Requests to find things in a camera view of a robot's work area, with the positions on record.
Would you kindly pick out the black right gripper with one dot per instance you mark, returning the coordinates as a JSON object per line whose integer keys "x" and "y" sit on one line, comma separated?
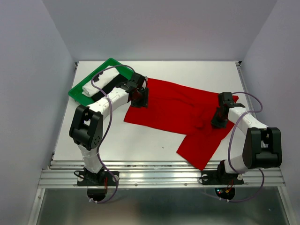
{"x": 215, "y": 123}

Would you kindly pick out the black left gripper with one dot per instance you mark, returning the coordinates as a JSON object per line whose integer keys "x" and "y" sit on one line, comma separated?
{"x": 144, "y": 102}

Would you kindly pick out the red t shirt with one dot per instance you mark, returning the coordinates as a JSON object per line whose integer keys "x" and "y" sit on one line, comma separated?
{"x": 182, "y": 110}

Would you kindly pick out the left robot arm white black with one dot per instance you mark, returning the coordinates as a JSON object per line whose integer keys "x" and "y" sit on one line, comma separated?
{"x": 91, "y": 123}

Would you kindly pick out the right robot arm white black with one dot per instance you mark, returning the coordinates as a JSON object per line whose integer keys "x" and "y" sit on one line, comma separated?
{"x": 262, "y": 146}

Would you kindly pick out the black rolled t shirt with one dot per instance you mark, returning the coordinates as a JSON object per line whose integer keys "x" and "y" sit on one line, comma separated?
{"x": 110, "y": 85}

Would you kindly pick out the white rolled t shirt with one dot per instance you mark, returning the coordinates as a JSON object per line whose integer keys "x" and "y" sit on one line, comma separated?
{"x": 107, "y": 75}

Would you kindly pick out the green plastic tray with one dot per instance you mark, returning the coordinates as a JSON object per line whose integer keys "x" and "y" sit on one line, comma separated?
{"x": 76, "y": 93}

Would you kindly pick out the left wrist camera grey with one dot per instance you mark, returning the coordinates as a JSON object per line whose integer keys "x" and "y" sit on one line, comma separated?
{"x": 138, "y": 81}

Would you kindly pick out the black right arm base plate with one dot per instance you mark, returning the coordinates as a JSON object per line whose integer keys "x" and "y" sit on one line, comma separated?
{"x": 213, "y": 177}

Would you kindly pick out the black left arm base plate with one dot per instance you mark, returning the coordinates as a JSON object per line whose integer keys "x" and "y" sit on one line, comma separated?
{"x": 88, "y": 179}

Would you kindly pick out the aluminium frame rails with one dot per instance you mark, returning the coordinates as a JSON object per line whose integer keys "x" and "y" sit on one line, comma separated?
{"x": 157, "y": 187}

